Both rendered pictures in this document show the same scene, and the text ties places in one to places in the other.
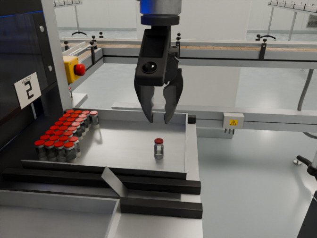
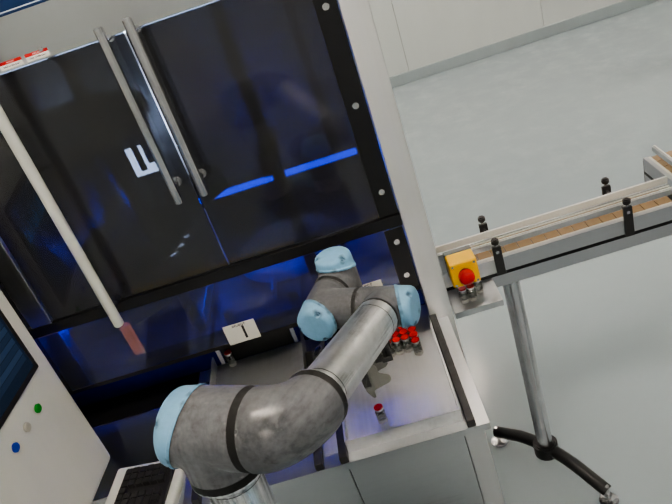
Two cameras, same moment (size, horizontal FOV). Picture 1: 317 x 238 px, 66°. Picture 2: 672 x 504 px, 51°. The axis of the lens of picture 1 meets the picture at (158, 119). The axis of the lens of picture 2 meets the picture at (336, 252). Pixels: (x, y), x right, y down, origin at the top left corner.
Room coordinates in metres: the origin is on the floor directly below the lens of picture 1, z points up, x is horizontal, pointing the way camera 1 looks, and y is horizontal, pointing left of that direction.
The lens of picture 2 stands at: (0.47, -1.19, 2.01)
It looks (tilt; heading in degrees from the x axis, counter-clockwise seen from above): 29 degrees down; 89
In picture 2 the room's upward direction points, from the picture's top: 20 degrees counter-clockwise
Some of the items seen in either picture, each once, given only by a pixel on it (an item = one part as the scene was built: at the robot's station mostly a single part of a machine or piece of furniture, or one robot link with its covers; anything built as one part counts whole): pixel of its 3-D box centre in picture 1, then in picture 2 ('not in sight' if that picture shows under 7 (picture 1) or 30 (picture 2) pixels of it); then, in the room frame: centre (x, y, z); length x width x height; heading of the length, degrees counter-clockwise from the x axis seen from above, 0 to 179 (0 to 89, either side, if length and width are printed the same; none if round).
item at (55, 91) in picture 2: not in sight; (84, 190); (0.01, 0.37, 1.51); 0.47 x 0.01 x 0.59; 174
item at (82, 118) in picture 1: (75, 133); (385, 349); (0.53, 0.21, 0.90); 0.18 x 0.02 x 0.05; 174
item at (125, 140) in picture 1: (118, 139); (392, 380); (0.52, 0.10, 0.90); 0.34 x 0.26 x 0.04; 84
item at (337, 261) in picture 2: not in sight; (338, 277); (0.48, -0.01, 1.28); 0.09 x 0.08 x 0.11; 60
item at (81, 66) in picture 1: (79, 69); (466, 276); (0.79, 0.26, 0.99); 0.04 x 0.04 x 0.04; 84
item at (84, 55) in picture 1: (65, 66); (555, 232); (1.09, 0.42, 0.92); 0.69 x 0.15 x 0.16; 174
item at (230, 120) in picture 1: (232, 121); not in sight; (1.36, -0.46, 0.50); 0.12 x 0.05 x 0.09; 84
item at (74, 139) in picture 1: (74, 147); not in sight; (0.47, 0.19, 0.90); 0.02 x 0.02 x 0.05
